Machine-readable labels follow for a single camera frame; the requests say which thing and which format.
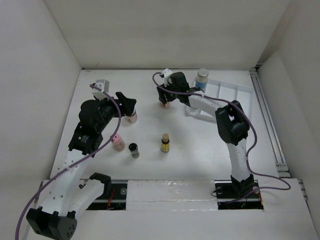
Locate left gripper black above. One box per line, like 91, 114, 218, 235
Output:
95, 92, 135, 132

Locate red label spice jar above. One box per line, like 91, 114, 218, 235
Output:
160, 102, 171, 109
125, 109, 138, 124

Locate blue label silver lid jar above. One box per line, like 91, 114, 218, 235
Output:
195, 68, 209, 91

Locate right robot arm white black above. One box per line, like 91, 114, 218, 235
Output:
152, 68, 254, 200

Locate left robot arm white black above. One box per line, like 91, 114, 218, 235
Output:
26, 91, 137, 240

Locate pink lid spice bottle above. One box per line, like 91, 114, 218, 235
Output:
111, 133, 125, 152

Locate small black lid bottle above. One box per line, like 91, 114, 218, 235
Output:
128, 142, 140, 159

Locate yellow label cork bottle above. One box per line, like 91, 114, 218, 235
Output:
160, 133, 170, 153

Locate white divided organizer tray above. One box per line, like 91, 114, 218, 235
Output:
185, 79, 254, 123

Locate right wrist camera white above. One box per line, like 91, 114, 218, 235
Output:
160, 68, 173, 86

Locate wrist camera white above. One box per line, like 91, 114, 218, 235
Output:
160, 68, 173, 86
91, 79, 110, 101

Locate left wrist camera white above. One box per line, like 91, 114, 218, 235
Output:
91, 79, 110, 101

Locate black mounting rail base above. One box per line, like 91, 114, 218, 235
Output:
88, 180, 264, 211

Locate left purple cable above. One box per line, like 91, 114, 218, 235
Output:
14, 84, 123, 240

